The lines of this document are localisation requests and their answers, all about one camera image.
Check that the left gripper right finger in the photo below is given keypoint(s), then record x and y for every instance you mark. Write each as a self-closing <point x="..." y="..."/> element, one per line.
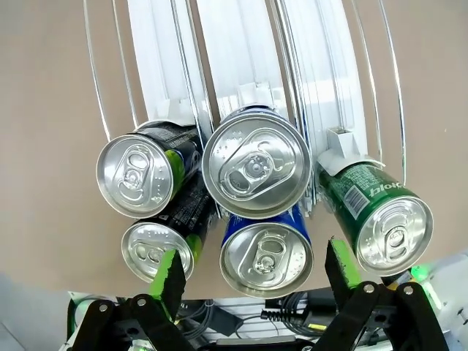
<point x="376" y="318"/>

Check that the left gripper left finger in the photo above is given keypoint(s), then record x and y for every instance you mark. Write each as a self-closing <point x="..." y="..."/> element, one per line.
<point x="146" y="321"/>

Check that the black Pepsi can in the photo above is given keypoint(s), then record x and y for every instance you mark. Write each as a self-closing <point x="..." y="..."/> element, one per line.
<point x="146" y="245"/>

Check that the black power adapter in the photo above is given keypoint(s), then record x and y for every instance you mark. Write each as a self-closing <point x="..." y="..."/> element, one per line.
<point x="226" y="321"/>

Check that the green Chilsung cider can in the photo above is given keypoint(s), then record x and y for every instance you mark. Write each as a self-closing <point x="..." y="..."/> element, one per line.
<point x="395" y="237"/>

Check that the blue Pocari Sweat can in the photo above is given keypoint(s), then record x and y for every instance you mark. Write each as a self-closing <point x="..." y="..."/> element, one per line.
<point x="267" y="259"/>
<point x="256" y="164"/>

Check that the green can middle left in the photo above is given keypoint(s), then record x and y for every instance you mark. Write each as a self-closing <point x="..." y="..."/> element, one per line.
<point x="135" y="175"/>

